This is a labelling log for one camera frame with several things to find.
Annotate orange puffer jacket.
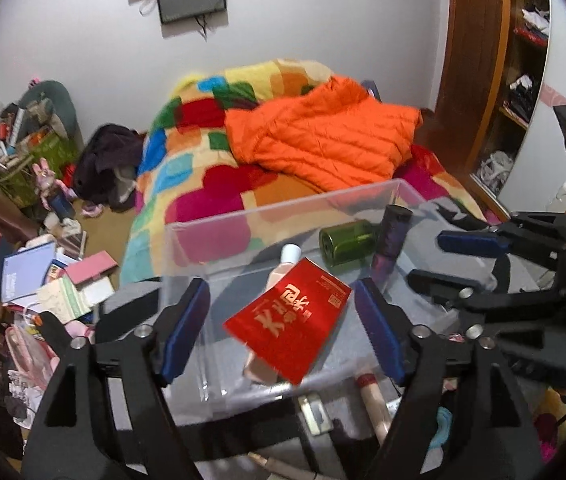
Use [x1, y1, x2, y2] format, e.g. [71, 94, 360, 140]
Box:
[224, 75, 424, 193]

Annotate wooden door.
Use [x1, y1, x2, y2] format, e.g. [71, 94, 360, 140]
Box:
[430, 0, 511, 176]

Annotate blue book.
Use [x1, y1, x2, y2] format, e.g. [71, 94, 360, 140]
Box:
[0, 242, 59, 303]

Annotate clear plastic bin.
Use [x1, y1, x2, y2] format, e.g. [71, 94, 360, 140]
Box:
[162, 178, 468, 428]

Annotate beige tube with red band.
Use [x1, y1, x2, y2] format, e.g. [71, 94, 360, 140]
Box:
[355, 372, 394, 443]

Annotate black orange utility knife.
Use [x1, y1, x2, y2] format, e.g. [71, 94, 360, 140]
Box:
[37, 311, 75, 358]

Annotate red packet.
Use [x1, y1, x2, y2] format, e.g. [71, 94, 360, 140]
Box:
[223, 257, 353, 386]

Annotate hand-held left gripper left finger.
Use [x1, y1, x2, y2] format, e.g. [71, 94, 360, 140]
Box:
[20, 277, 211, 480]

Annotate pink box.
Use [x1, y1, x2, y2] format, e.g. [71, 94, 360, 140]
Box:
[64, 251, 119, 286]

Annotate yellow pink plush toy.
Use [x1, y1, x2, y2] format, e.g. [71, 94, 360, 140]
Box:
[533, 390, 566, 466]

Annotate clear pink bag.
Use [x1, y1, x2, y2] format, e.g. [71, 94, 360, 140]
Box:
[6, 325, 59, 386]

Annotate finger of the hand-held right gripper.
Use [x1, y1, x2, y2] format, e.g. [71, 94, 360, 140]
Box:
[407, 269, 566, 321]
[437, 212, 566, 273]

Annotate white sliding wardrobe door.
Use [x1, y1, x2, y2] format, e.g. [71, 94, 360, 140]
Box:
[495, 0, 566, 216]

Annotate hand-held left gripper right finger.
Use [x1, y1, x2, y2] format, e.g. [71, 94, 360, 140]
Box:
[353, 277, 538, 480]

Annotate wooden wardrobe shelf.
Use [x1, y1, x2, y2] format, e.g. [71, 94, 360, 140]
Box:
[470, 0, 551, 196]

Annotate dark clothes pile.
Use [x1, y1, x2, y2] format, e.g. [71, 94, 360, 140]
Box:
[72, 124, 145, 211]

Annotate green glass bottle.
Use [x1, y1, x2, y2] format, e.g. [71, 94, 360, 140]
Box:
[319, 220, 381, 268]

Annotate grey neck pillow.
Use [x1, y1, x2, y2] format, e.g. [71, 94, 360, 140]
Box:
[17, 80, 83, 141]

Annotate wooden stick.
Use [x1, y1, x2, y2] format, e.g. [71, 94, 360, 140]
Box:
[248, 452, 324, 480]

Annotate white shoes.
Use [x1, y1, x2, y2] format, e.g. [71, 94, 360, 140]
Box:
[478, 150, 514, 193]

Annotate pink bunny doll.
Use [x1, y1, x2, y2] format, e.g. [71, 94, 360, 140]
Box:
[32, 157, 76, 221]

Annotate colourful checked blanket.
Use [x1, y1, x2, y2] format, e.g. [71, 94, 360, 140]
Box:
[119, 59, 488, 286]

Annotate grey black patterned blanket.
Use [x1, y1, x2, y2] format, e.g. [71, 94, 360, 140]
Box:
[96, 195, 554, 480]

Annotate green white paper box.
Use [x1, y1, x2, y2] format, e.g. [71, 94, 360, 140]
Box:
[37, 275, 95, 323]

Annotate beige tube with white cap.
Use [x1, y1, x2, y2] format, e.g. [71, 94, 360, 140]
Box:
[242, 243, 304, 386]

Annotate green storage basket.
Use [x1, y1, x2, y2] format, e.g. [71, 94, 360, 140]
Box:
[0, 132, 81, 208]

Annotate dark purple tube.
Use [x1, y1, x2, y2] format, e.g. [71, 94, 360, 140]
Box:
[370, 205, 414, 291]

